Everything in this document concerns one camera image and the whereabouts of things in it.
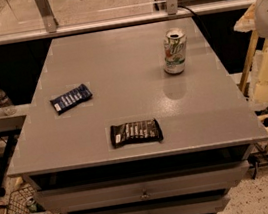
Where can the black chocolate rxbar wrapper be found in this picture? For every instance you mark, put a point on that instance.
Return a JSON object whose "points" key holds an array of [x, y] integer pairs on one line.
{"points": [[136, 133]]}

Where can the green can in basket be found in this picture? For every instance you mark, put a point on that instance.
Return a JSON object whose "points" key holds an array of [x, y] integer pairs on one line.
{"points": [[31, 205]]}

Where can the grey side bench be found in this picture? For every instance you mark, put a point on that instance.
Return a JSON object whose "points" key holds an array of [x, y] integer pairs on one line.
{"points": [[1, 133]]}

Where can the blue rxbar wrapper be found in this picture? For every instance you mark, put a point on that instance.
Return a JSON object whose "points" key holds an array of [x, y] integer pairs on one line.
{"points": [[71, 99]]}

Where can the grey drawer cabinet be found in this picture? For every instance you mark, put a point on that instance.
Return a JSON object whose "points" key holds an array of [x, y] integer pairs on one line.
{"points": [[208, 129]]}

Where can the clear plastic water bottle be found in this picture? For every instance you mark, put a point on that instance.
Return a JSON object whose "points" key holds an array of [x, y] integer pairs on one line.
{"points": [[6, 104]]}

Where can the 7up soda can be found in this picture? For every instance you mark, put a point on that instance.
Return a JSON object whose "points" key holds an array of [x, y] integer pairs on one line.
{"points": [[175, 50]]}

